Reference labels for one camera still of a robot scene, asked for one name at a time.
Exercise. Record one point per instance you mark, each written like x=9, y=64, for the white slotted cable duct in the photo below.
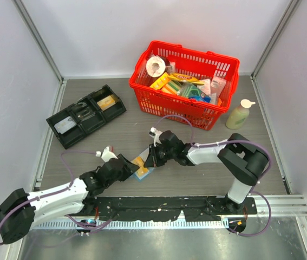
x=180, y=223

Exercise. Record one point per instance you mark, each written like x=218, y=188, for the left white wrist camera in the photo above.
x=107, y=154

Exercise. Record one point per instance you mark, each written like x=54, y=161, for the yellow chips bag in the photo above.
x=184, y=78

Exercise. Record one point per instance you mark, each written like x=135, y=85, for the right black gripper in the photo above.
x=152, y=160

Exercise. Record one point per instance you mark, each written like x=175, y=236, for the aluminium frame rail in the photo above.
x=279, y=206

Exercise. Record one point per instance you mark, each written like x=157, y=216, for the green patterned packet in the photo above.
x=191, y=91

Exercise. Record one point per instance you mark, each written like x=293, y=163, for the pink white packet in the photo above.
x=217, y=85

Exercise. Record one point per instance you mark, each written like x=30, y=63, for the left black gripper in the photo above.
x=129, y=168

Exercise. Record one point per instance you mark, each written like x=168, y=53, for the white card in tray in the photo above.
x=65, y=125

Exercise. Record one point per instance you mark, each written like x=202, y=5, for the red plastic shopping basket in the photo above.
x=198, y=86

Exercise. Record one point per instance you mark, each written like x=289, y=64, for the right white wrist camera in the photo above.
x=155, y=134

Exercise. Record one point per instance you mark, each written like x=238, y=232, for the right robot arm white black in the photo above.
x=246, y=160

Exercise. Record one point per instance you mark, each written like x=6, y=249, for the gold VIP credit card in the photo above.
x=138, y=161

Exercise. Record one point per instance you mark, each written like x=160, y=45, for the blue leather card holder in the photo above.
x=144, y=156

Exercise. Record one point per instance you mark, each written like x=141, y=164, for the yellow orange box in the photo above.
x=166, y=85

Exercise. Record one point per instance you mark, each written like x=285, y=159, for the dark brown credit card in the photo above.
x=84, y=113

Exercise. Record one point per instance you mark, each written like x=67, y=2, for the black compartment tray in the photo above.
x=89, y=126

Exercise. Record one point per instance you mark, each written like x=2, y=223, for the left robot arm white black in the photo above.
x=21, y=211

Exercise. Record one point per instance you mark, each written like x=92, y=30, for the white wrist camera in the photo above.
x=155, y=134
x=107, y=154

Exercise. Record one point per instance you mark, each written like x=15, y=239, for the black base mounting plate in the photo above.
x=163, y=209

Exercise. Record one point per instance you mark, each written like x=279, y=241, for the white tape roll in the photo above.
x=156, y=66

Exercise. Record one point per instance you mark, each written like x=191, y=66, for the green lotion bottle white cap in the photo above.
x=239, y=115

